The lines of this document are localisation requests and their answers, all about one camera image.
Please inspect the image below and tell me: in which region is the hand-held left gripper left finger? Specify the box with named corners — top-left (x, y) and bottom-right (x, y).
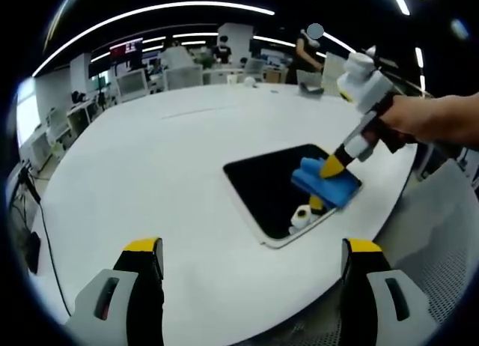
top-left (73, 237), bottom-right (166, 346)

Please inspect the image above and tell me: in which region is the curved ceiling light strip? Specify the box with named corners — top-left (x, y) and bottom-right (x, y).
top-left (31, 1), bottom-right (276, 78)

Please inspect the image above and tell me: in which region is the blue cleaning cloth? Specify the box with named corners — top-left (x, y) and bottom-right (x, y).
top-left (290, 156), bottom-right (361, 210)

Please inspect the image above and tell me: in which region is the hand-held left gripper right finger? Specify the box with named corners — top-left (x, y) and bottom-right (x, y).
top-left (339, 237), bottom-right (438, 346)

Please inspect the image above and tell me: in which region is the black cable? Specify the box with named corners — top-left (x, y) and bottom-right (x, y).
top-left (36, 198), bottom-right (73, 318)

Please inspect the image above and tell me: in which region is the black device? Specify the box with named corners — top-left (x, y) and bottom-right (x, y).
top-left (21, 231), bottom-right (43, 276)

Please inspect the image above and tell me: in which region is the dark grey item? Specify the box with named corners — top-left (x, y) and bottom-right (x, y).
top-left (298, 82), bottom-right (326, 97)

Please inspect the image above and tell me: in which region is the red wall screen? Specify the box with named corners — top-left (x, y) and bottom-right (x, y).
top-left (109, 37), bottom-right (144, 61)

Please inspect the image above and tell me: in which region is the white mesh chair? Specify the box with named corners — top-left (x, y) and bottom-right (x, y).
top-left (322, 51), bottom-right (353, 97)

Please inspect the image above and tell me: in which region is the person's right hand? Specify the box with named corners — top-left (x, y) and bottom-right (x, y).
top-left (364, 93), bottom-right (418, 154)

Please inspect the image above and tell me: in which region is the grey mesh office chair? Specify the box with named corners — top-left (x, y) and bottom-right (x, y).
top-left (293, 161), bottom-right (477, 346)

